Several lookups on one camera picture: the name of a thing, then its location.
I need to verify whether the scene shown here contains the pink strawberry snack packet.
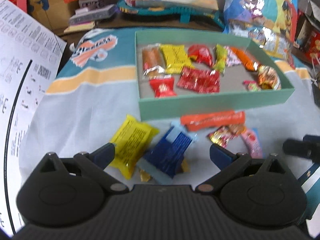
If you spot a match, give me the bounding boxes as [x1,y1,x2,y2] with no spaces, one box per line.
[241,128,264,159]

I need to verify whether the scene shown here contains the small yellow snack packet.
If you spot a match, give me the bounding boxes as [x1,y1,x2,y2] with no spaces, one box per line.
[111,115,159,180]

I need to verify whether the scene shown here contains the long orange red packet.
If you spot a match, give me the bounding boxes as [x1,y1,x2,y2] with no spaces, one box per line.
[180,110,246,132]

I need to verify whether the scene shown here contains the blue snack packet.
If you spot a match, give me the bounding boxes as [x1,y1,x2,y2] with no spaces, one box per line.
[137,121,197,185]

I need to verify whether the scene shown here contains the round striped snack bag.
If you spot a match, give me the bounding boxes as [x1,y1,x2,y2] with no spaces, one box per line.
[258,65,281,90]

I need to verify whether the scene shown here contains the pink green candy packet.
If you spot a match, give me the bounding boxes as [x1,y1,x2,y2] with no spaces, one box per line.
[243,80,261,92]

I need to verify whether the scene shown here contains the shiny red foil packet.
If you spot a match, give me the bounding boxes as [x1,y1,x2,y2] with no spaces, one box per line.
[176,67,220,94]

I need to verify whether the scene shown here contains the small red snack packet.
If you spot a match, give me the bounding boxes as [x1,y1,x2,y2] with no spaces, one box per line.
[149,76,177,98]

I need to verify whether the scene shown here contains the orange silver snack packet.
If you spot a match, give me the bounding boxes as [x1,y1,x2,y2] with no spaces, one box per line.
[231,47,260,72]

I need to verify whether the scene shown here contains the pink white patterned packet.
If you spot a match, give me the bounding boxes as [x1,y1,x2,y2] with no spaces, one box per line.
[224,46,241,67]

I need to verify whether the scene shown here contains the green yellow snack stick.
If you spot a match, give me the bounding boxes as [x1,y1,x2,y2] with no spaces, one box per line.
[213,44,228,74]

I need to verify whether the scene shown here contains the brown cake clear wrapper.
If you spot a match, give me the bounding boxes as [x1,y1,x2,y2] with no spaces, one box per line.
[142,43,165,79]

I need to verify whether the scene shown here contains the yellow Winsun snack packet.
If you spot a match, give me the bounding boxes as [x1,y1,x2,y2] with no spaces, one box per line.
[160,44,195,74]

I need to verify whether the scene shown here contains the teal cardboard box tray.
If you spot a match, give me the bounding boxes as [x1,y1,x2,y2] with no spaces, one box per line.
[135,29,295,121]

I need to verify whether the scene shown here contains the red cookie box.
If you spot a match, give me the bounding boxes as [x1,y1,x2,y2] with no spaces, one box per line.
[302,28,320,66]

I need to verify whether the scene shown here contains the white instruction sheet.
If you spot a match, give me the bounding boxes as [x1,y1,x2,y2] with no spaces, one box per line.
[1,0,66,236]

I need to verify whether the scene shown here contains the Paw Patrol snack bag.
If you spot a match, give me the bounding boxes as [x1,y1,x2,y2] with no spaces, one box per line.
[223,0,298,61]

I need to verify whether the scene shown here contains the grey toy building blocks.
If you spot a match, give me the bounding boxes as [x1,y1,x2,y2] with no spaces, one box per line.
[63,0,117,34]

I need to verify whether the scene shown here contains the teal toy track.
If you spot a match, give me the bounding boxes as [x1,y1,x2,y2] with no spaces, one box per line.
[117,0,226,29]

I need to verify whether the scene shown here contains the brown cardboard box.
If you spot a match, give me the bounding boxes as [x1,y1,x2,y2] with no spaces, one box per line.
[7,0,78,30]

